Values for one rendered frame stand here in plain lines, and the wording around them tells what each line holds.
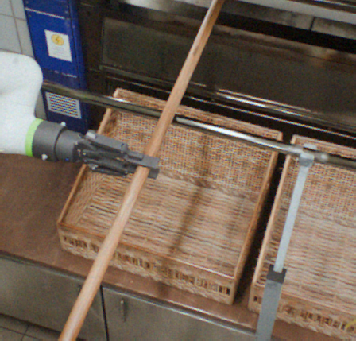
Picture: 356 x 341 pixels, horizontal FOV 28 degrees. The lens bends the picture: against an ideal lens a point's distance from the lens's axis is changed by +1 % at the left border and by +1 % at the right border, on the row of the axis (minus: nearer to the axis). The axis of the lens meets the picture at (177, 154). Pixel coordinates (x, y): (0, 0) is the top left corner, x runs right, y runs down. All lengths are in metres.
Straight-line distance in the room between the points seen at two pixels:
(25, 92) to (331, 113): 0.90
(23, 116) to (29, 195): 0.72
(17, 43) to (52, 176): 0.45
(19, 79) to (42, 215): 0.75
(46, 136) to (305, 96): 0.81
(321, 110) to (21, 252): 1.00
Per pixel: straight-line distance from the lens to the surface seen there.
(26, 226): 2.35
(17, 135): 1.72
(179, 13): 2.07
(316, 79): 2.11
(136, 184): 1.62
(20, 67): 1.72
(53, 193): 2.41
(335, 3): 1.74
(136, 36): 2.20
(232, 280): 2.05
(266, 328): 2.01
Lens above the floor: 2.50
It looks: 50 degrees down
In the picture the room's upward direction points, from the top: 1 degrees clockwise
